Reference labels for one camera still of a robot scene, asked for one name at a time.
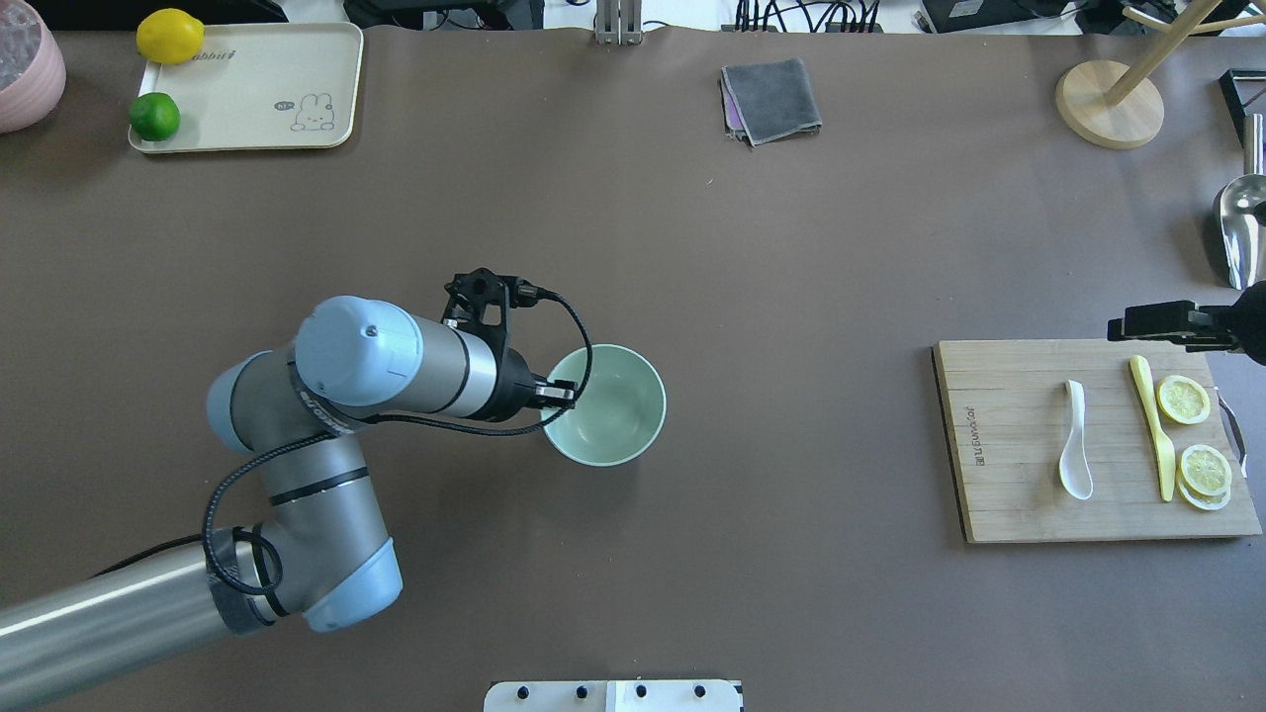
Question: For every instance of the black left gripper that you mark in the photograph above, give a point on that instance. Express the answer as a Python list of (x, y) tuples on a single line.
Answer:
[(513, 391)]

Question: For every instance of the pale green bowl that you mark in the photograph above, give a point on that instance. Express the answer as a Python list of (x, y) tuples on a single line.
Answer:
[(621, 411)]

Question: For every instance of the white ceramic spoon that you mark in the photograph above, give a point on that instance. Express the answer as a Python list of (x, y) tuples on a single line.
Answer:
[(1073, 467)]

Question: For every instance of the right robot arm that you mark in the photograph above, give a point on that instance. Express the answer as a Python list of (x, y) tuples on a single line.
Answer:
[(1245, 322)]

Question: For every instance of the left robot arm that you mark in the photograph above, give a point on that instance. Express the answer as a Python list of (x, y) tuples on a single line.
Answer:
[(297, 529)]

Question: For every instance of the white panel with knobs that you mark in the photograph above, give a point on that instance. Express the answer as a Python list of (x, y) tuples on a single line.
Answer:
[(706, 694)]

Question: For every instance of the grey folded cloth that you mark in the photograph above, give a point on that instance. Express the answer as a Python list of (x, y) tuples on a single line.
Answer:
[(765, 102)]

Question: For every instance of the cream rabbit tray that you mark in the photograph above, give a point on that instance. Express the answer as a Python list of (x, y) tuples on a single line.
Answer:
[(262, 86)]

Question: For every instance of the green lime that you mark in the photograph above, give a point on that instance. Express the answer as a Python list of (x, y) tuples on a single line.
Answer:
[(155, 117)]

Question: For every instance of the bamboo cutting board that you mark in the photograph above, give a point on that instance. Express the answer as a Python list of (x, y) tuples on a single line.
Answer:
[(1006, 412)]

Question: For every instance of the yellow lemon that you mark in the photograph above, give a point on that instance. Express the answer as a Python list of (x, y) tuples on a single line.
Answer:
[(169, 36)]

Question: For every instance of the pink pot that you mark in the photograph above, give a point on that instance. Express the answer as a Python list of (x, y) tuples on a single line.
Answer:
[(33, 75)]

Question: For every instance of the yellow plastic knife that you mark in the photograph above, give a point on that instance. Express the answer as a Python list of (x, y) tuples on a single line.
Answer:
[(1162, 445)]

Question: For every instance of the wooden stand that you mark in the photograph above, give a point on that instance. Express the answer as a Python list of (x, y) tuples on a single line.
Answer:
[(1114, 105)]

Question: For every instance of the upper lemon slice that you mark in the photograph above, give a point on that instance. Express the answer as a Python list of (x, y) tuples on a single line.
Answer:
[(1183, 400)]

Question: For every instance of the lemon slice under stack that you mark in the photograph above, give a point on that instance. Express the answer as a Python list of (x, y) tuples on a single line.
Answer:
[(1208, 503)]

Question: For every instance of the lower lemon slice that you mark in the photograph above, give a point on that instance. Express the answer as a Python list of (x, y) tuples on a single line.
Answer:
[(1205, 470)]

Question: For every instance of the steel scoop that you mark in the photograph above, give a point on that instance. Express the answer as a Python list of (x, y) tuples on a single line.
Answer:
[(1240, 211)]

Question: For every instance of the black box at edge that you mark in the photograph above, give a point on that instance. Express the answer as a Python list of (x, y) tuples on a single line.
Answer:
[(1241, 88)]

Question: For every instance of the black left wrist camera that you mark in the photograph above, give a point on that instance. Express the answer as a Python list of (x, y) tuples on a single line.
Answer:
[(482, 297)]

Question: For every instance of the metal board handle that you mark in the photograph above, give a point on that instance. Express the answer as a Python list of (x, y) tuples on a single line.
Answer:
[(1231, 427)]

